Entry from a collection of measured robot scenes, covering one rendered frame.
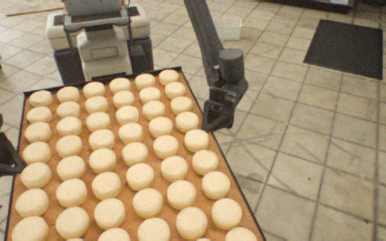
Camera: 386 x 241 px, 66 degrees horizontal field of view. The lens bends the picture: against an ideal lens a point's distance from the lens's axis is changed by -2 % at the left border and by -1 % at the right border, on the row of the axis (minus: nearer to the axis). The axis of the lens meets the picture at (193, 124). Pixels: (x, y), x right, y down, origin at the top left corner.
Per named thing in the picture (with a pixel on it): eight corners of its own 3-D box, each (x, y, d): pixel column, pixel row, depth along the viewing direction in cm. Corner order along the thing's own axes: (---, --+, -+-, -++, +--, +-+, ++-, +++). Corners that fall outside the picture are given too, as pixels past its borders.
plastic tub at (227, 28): (212, 39, 320) (213, 25, 309) (213, 31, 336) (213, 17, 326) (239, 41, 318) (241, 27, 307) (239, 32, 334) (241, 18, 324)
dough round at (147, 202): (168, 208, 51) (167, 202, 50) (143, 224, 49) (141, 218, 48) (153, 188, 54) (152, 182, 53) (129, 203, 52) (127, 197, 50)
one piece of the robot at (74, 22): (70, 44, 135) (57, -4, 120) (131, 36, 141) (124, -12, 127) (71, 61, 124) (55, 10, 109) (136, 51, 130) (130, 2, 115)
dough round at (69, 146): (69, 138, 63) (65, 131, 61) (88, 145, 61) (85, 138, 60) (53, 155, 59) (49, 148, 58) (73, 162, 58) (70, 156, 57)
